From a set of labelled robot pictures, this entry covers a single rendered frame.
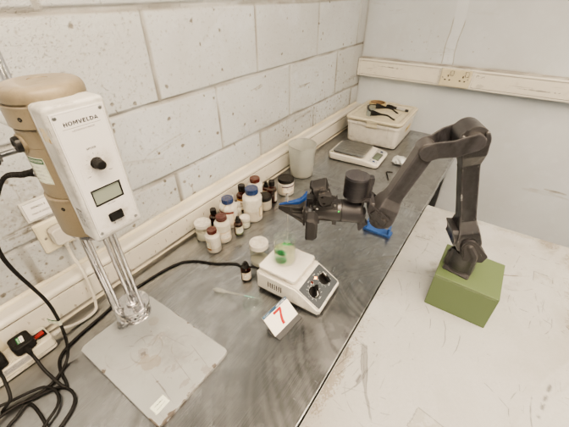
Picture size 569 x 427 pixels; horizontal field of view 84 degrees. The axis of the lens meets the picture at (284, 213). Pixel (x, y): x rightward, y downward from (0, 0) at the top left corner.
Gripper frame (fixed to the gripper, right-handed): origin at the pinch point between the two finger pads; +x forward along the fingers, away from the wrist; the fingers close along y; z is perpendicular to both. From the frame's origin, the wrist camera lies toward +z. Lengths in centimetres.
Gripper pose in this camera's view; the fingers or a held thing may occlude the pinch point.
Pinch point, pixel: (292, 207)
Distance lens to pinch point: 80.7
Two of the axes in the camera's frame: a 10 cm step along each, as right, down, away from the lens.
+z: 0.0, -8.2, -5.8
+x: -9.9, -0.7, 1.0
